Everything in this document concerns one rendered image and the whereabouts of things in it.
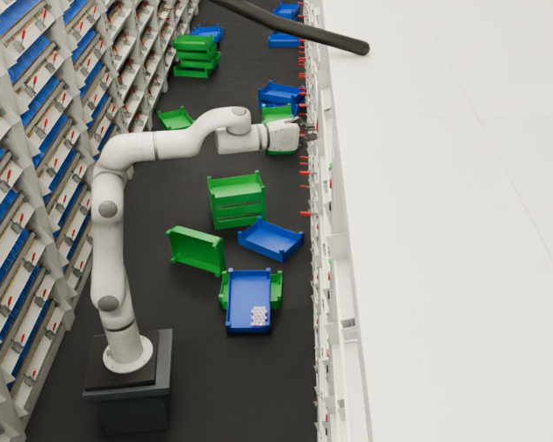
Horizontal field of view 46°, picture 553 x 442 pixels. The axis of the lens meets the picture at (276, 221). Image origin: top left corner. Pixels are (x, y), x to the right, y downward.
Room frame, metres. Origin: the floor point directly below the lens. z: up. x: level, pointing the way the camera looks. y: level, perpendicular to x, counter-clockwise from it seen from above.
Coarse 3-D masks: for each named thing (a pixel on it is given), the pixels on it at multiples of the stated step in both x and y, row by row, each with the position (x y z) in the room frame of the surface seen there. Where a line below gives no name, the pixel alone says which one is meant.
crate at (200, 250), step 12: (180, 228) 2.83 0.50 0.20; (180, 240) 2.86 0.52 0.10; (192, 240) 2.82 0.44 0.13; (204, 240) 2.72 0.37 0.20; (216, 240) 2.71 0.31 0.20; (180, 252) 2.86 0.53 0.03; (192, 252) 2.82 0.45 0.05; (204, 252) 2.79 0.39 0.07; (216, 252) 2.75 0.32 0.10; (192, 264) 2.78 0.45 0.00; (204, 264) 2.77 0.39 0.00; (216, 264) 2.76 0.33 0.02; (216, 276) 2.67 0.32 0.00
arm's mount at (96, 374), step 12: (144, 336) 1.92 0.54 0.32; (156, 336) 1.92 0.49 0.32; (96, 348) 1.87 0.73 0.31; (156, 348) 1.86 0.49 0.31; (96, 360) 1.80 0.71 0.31; (156, 360) 1.81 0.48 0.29; (96, 372) 1.75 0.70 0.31; (108, 372) 1.74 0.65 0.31; (132, 372) 1.74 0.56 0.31; (144, 372) 1.73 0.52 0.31; (84, 384) 1.69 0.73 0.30; (96, 384) 1.69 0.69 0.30; (108, 384) 1.69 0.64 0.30; (120, 384) 1.69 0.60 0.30; (132, 384) 1.69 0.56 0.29; (144, 384) 1.69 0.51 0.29
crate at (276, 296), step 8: (224, 272) 2.60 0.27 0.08; (280, 272) 2.59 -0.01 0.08; (224, 280) 2.60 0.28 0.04; (272, 280) 2.60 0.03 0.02; (280, 280) 2.58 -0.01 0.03; (224, 288) 2.57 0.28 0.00; (272, 288) 2.56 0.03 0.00; (280, 288) 2.56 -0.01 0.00; (224, 296) 2.50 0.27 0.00; (272, 296) 2.49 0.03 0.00; (280, 296) 2.40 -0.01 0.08; (224, 304) 2.42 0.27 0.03; (272, 304) 2.40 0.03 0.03; (280, 304) 2.40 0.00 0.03
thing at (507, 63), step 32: (416, 0) 1.43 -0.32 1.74; (448, 0) 1.42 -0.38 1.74; (480, 0) 1.41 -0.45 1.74; (512, 0) 1.40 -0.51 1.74; (544, 0) 1.39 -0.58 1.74; (448, 32) 1.21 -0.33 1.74; (480, 32) 1.20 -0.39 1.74; (512, 32) 1.20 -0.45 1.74; (544, 32) 1.19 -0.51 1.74; (480, 64) 1.05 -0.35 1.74; (512, 64) 1.04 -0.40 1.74; (544, 64) 1.04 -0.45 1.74; (480, 96) 0.92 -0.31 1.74; (512, 96) 0.91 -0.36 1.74; (544, 96) 0.91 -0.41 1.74
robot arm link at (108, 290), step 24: (96, 192) 1.75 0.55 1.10; (120, 192) 1.77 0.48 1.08; (96, 216) 1.71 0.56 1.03; (120, 216) 1.73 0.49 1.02; (96, 240) 1.78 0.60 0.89; (120, 240) 1.79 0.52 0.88; (96, 264) 1.76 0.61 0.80; (120, 264) 1.78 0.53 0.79; (96, 288) 1.73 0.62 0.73; (120, 288) 1.74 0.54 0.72
